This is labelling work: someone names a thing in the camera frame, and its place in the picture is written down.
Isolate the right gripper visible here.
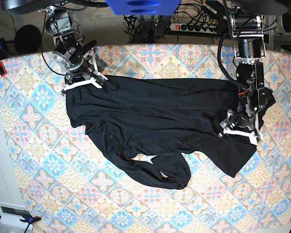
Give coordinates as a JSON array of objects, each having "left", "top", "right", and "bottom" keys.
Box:
[{"left": 61, "top": 47, "right": 105, "bottom": 96}]

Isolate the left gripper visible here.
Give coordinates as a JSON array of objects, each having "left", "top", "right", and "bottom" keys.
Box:
[{"left": 218, "top": 109, "right": 263, "bottom": 141}]

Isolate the black t-shirt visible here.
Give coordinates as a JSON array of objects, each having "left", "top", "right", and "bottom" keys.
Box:
[{"left": 65, "top": 74, "right": 276, "bottom": 190}]

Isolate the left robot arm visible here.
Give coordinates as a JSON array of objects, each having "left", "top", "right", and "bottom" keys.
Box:
[{"left": 217, "top": 0, "right": 291, "bottom": 145}]

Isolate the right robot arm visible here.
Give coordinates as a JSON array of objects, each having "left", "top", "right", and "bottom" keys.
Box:
[{"left": 0, "top": 0, "right": 108, "bottom": 95}]

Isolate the black round stool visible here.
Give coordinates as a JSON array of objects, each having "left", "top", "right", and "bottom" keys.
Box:
[{"left": 14, "top": 25, "right": 42, "bottom": 54}]

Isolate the white power strip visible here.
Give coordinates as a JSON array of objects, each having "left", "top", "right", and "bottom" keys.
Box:
[{"left": 169, "top": 23, "right": 216, "bottom": 34}]

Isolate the patterned tablecloth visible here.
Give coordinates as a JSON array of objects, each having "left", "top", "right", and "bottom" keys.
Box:
[{"left": 0, "top": 51, "right": 291, "bottom": 233}]

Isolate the lower left table clamp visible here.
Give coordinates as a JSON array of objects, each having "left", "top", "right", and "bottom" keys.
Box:
[{"left": 0, "top": 215, "right": 41, "bottom": 233}]

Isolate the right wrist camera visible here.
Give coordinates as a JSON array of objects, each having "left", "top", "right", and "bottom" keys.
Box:
[{"left": 96, "top": 75, "right": 108, "bottom": 87}]

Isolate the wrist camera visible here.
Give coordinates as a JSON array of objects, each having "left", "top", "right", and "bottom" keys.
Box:
[
  {"left": 96, "top": 75, "right": 108, "bottom": 87},
  {"left": 250, "top": 134, "right": 264, "bottom": 146}
]

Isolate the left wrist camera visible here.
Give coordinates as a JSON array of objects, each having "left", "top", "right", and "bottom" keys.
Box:
[{"left": 250, "top": 134, "right": 264, "bottom": 146}]

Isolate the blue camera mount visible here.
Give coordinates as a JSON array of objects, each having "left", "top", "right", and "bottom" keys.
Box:
[{"left": 106, "top": 0, "right": 180, "bottom": 16}]

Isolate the white wall outlet box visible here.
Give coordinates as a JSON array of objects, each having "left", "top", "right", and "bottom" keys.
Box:
[{"left": 0, "top": 202, "right": 31, "bottom": 230}]

